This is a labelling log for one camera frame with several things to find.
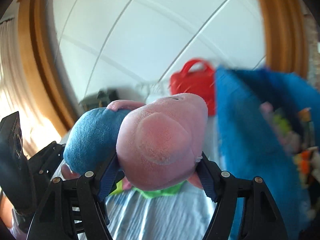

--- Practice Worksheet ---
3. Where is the pink pig plush blue body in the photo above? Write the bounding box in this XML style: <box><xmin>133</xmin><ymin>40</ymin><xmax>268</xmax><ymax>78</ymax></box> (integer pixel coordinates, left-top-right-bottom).
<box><xmin>61</xmin><ymin>93</ymin><xmax>208</xmax><ymax>191</ymax></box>

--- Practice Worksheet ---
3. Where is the striped light blue bedsheet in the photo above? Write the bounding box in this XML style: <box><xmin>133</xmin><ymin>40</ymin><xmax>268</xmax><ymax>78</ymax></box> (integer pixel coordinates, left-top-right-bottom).
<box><xmin>53</xmin><ymin>89</ymin><xmax>241</xmax><ymax>240</ymax></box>

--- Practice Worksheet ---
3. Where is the blue fabric storage bin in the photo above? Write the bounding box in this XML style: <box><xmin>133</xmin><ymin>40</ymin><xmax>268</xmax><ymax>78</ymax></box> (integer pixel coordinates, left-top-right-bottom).
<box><xmin>215</xmin><ymin>67</ymin><xmax>319</xmax><ymax>239</ymax></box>

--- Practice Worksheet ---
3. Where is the dark green gift bag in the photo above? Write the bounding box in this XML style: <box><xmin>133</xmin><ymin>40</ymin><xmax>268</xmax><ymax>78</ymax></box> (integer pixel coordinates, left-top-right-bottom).
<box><xmin>79</xmin><ymin>89</ymin><xmax>119</xmax><ymax>112</ymax></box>

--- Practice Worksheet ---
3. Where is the red plastic toy suitcase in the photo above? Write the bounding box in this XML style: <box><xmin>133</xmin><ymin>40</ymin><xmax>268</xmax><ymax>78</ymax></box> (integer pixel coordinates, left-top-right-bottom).
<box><xmin>169</xmin><ymin>58</ymin><xmax>216</xmax><ymax>116</ymax></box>

